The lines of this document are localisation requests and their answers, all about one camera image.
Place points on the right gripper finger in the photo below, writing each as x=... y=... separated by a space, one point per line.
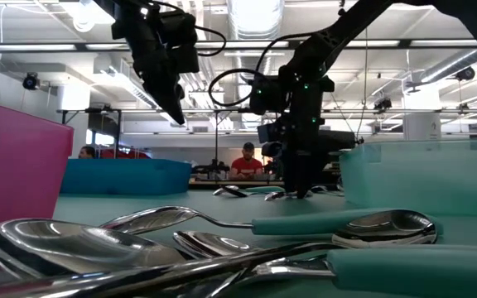
x=302 y=178
x=288 y=174

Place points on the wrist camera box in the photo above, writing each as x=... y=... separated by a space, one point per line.
x=269 y=134
x=184 y=58

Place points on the blue plastic bin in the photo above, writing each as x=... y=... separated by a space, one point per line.
x=126 y=178

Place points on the person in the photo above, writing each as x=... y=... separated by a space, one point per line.
x=247 y=165
x=86 y=152

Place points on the pink plastic bin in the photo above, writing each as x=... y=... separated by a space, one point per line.
x=15 y=174

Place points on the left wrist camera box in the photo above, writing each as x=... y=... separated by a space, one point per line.
x=184 y=58

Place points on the fluorescent light panel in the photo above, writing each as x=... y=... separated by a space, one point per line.
x=445 y=42
x=27 y=47
x=371 y=43
x=238 y=44
x=104 y=46

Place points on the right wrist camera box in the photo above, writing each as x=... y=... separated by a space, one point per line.
x=269 y=134

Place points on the black overhead beam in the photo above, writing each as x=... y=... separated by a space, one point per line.
x=405 y=42

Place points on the black monitor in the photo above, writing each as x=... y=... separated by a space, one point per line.
x=338 y=145

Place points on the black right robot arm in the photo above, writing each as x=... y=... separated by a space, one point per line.
x=338 y=33

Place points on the black ceiling camera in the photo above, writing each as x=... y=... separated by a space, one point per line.
x=465 y=73
x=30 y=81
x=382 y=103

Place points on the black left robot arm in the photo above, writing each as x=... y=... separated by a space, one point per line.
x=118 y=8

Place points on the red object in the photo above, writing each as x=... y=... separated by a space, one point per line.
x=126 y=154

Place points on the silver ceiling duct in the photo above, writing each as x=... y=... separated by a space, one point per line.
x=255 y=16
x=449 y=66

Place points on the black horizontal rail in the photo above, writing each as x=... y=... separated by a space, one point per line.
x=429 y=111

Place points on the teal plastic bin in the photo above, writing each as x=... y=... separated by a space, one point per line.
x=429 y=182

